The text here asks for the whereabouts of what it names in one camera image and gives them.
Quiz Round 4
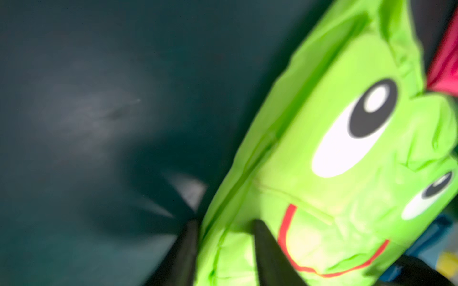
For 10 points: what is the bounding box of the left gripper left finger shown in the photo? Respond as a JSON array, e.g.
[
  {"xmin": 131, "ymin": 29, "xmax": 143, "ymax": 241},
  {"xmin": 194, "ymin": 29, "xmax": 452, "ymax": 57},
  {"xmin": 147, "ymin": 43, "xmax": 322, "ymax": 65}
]
[{"xmin": 144, "ymin": 220, "xmax": 199, "ymax": 286}]

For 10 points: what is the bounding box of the pink bunny raincoat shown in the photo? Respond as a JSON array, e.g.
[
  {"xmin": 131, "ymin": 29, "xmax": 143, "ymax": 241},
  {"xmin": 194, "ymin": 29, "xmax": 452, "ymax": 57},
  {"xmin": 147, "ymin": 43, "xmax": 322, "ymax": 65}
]
[{"xmin": 427, "ymin": 8, "xmax": 458, "ymax": 98}]

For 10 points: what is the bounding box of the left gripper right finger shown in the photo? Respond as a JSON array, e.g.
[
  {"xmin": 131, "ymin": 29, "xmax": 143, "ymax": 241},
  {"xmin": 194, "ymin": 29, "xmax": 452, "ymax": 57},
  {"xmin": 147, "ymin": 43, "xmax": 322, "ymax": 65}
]
[{"xmin": 253, "ymin": 219, "xmax": 307, "ymax": 286}]

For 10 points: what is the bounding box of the blue folded raincoat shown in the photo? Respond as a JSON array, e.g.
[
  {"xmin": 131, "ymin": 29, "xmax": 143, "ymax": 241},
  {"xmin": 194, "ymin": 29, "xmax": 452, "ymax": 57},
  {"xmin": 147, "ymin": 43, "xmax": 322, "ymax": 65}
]
[{"xmin": 377, "ymin": 214, "xmax": 456, "ymax": 286}]

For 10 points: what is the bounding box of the yellow folded raincoat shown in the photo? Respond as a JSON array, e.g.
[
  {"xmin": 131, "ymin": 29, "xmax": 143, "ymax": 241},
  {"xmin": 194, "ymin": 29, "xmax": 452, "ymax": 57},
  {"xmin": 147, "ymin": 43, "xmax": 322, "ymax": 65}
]
[{"xmin": 435, "ymin": 251, "xmax": 458, "ymax": 284}]

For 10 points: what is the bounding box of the lime green frog raincoat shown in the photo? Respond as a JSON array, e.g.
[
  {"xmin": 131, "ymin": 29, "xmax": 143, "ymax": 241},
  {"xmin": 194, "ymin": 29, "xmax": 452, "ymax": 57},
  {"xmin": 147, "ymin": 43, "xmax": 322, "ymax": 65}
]
[{"xmin": 194, "ymin": 1, "xmax": 458, "ymax": 286}]

